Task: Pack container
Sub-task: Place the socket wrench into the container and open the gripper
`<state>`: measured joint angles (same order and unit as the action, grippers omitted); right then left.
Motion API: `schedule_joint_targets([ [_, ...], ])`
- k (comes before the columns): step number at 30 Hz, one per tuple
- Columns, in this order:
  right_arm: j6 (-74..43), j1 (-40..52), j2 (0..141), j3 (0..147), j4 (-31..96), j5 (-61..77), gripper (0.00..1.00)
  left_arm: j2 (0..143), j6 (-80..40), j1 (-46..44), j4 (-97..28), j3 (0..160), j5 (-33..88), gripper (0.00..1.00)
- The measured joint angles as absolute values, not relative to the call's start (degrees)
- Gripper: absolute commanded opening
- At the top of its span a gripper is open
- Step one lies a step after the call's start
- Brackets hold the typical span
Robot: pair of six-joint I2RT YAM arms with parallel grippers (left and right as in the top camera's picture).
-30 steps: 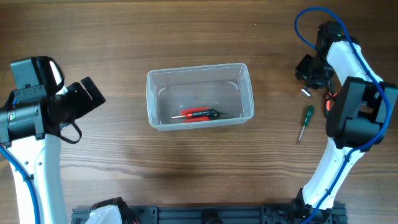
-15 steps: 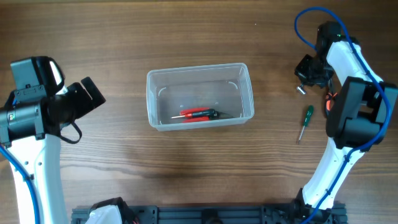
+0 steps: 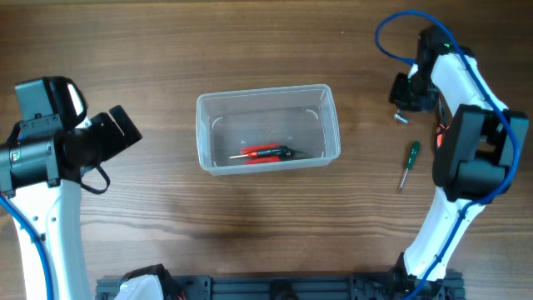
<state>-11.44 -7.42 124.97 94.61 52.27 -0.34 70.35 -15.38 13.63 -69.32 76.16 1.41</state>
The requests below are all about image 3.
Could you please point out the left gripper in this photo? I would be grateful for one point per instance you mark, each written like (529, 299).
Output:
(116, 140)

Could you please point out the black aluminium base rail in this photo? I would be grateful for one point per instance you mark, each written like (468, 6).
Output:
(358, 286)

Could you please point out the green handled screwdriver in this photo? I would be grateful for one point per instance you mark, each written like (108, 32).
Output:
(412, 156)

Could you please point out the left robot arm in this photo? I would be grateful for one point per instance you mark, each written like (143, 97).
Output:
(43, 162)

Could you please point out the clear plastic storage container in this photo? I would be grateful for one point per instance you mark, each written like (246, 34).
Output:
(302, 118)

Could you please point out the black red screwdriver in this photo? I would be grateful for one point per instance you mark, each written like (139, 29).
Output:
(264, 151)

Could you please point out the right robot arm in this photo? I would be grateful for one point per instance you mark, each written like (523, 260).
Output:
(474, 151)

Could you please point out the orange black needle-nose pliers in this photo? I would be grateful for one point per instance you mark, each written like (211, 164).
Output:
(442, 125)

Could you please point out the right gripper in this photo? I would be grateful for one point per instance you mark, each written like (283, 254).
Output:
(397, 97)

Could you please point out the red handled snips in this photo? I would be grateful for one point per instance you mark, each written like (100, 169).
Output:
(296, 154)

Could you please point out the silver socket wrench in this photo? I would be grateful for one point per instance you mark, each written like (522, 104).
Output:
(400, 117)

